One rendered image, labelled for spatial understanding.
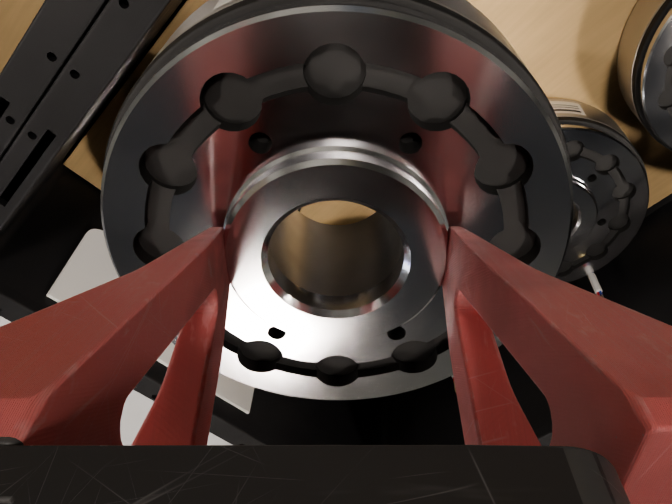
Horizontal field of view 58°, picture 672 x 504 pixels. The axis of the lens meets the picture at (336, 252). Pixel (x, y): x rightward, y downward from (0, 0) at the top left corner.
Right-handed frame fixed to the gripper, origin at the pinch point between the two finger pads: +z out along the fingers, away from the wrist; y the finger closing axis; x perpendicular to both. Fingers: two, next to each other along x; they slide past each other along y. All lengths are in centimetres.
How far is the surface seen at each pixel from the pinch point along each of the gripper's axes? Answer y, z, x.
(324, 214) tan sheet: 0.7, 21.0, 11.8
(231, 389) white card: 5.9, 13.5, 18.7
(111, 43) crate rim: 7.6, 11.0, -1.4
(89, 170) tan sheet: 14.3, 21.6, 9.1
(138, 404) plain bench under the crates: 23, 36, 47
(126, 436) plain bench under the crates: 25, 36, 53
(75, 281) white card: 13.3, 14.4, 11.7
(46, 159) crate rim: 11.1, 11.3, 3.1
